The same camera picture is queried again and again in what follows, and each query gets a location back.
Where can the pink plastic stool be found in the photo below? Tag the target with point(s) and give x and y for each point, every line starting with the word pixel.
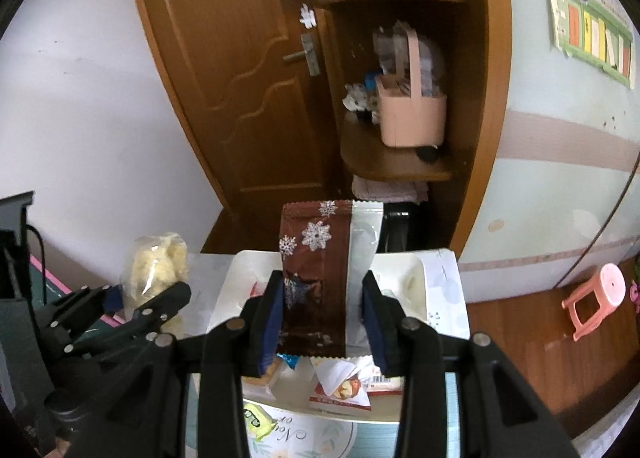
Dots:
pixel 608 287

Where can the silver door handle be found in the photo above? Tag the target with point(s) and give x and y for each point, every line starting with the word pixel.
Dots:
pixel 307 53

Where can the red white small packet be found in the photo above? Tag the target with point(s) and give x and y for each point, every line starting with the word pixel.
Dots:
pixel 341 383

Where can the white round plate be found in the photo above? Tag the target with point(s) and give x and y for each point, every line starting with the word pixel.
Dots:
pixel 307 436

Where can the brown snowflake snack packet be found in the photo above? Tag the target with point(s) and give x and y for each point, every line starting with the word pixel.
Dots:
pixel 326 248

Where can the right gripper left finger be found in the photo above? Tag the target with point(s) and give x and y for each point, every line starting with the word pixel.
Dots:
pixel 241 346

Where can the colourful wall poster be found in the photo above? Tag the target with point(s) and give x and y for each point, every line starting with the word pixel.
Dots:
pixel 598 32

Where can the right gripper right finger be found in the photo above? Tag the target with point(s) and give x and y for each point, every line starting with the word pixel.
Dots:
pixel 500 415

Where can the wooden corner shelf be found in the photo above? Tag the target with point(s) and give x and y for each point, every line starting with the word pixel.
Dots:
pixel 470 42

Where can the pale puffs clear bag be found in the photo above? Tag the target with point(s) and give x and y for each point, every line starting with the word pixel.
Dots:
pixel 155 263

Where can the white plastic storage bin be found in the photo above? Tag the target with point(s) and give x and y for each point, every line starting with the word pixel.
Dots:
pixel 400 276

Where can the blue snack packet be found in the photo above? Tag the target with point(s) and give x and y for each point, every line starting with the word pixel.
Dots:
pixel 290 360

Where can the patterned tablecloth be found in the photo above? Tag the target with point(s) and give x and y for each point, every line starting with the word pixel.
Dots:
pixel 444 297

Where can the wooden door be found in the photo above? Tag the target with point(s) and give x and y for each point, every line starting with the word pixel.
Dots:
pixel 263 130

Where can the pink handled basket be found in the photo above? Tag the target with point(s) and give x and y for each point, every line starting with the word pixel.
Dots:
pixel 408 117

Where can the green chalkboard pink frame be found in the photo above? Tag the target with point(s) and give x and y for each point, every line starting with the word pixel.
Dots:
pixel 56 288

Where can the green yellow snack packet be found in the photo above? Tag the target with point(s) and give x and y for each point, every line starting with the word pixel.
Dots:
pixel 258 422

